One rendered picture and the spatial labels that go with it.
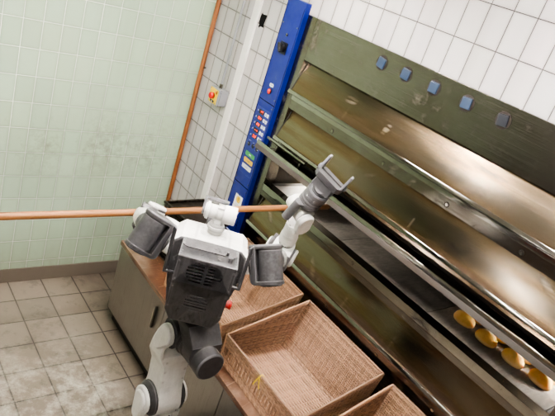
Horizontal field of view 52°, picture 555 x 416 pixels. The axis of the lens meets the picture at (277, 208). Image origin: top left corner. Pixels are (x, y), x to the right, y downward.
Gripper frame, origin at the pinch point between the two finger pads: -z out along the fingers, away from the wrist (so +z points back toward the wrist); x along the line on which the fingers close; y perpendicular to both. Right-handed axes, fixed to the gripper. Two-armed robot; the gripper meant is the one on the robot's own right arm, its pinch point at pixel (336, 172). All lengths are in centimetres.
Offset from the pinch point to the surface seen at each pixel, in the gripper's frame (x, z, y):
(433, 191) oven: -28, 0, 46
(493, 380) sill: -95, 23, 18
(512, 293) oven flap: -74, -4, 25
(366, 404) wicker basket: -75, 72, 9
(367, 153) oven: 4, 17, 61
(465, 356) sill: -84, 28, 23
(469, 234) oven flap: -49, -2, 39
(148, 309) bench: 28, 156, 19
